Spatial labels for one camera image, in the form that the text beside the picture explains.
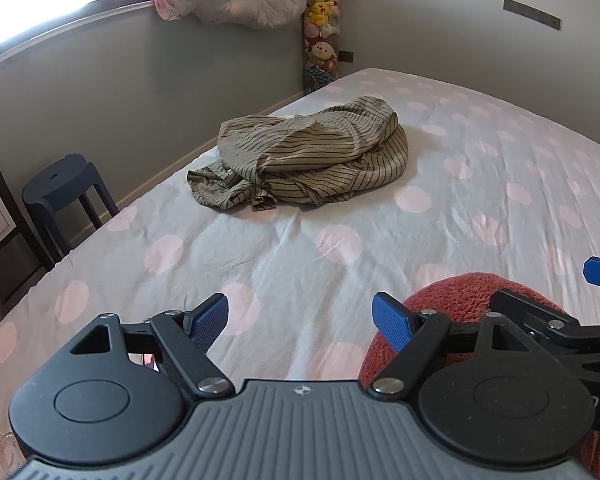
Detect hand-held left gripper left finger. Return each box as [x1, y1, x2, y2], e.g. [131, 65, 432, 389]
[69, 292, 233, 401]

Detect column of plush toys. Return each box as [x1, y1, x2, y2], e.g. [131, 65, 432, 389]
[301, 0, 343, 95]

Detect person's red fleece clothing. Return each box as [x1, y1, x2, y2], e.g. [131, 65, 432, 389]
[358, 272, 600, 480]

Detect beige striped shirt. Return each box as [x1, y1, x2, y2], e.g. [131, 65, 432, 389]
[215, 95, 411, 207]

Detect dark blue plastic stool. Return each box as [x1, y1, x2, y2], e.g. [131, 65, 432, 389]
[21, 154, 121, 266]

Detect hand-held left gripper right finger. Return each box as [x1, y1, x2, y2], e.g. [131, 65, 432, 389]
[367, 291, 533, 401]

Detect grey wall switch panel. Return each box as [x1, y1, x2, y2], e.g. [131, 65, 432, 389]
[503, 0, 562, 31]

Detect bed with pink dotted sheet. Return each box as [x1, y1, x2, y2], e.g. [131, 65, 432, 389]
[0, 66, 600, 386]

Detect beige striped pants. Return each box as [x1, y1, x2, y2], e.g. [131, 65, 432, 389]
[186, 160, 281, 212]

